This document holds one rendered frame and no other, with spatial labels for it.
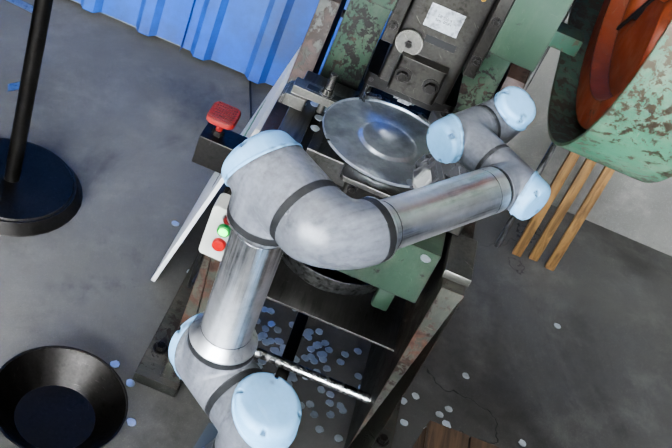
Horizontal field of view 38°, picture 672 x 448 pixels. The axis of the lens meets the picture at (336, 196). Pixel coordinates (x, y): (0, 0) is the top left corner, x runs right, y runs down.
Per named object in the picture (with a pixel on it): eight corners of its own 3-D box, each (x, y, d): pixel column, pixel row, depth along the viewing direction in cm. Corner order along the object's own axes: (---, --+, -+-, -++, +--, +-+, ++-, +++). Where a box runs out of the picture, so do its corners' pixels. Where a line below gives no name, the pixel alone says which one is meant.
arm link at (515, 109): (490, 89, 163) (524, 77, 168) (456, 121, 172) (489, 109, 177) (514, 129, 161) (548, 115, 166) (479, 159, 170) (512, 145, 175)
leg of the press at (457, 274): (380, 483, 236) (553, 215, 183) (337, 465, 236) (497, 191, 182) (430, 253, 310) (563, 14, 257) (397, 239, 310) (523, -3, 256)
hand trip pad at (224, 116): (223, 155, 198) (233, 126, 193) (196, 144, 198) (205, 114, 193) (233, 138, 203) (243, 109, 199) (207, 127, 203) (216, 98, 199)
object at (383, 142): (350, 187, 188) (352, 184, 187) (303, 96, 207) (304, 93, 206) (473, 190, 202) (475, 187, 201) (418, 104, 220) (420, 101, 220)
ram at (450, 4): (441, 116, 198) (504, -9, 180) (373, 87, 197) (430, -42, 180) (451, 77, 212) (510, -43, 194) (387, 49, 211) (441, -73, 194)
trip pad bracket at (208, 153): (219, 220, 208) (245, 150, 196) (177, 202, 208) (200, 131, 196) (228, 204, 213) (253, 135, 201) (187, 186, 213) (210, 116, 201)
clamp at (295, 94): (347, 131, 216) (363, 94, 210) (277, 101, 216) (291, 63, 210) (352, 118, 221) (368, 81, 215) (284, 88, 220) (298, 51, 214)
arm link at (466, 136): (475, 154, 154) (521, 135, 161) (429, 110, 160) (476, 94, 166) (460, 188, 160) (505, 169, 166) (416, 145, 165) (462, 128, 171)
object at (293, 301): (393, 351, 227) (394, 350, 227) (222, 280, 226) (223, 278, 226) (418, 244, 261) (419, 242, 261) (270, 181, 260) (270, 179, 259)
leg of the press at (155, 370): (176, 399, 234) (290, 102, 181) (131, 380, 234) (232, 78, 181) (275, 188, 308) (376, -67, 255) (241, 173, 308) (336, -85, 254)
